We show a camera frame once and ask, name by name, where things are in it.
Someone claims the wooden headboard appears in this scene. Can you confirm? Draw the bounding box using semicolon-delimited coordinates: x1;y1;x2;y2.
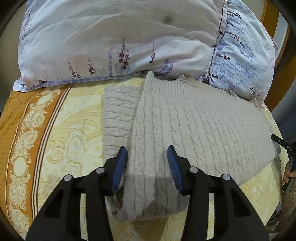
259;0;292;113

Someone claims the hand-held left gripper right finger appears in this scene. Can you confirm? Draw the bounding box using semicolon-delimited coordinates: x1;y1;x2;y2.
167;145;270;241

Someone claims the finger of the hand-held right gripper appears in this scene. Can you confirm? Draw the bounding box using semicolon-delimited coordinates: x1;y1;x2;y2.
270;134;284;146

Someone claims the blue floral tree-print pillow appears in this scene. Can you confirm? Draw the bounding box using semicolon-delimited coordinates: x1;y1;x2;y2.
194;0;278;107

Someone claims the pink floral pillow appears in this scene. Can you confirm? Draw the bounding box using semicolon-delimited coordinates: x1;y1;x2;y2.
13;0;228;92

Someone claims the person's right hand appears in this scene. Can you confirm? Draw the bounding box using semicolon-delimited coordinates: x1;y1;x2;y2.
282;162;296;186

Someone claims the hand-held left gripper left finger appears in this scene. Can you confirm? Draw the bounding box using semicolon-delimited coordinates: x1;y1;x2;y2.
25;146;129;241

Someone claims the yellow patterned bed sheet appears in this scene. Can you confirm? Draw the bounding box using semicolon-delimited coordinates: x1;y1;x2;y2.
0;76;287;241

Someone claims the beige cable-knit sweater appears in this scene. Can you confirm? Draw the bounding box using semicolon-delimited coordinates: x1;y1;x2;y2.
102;71;281;220

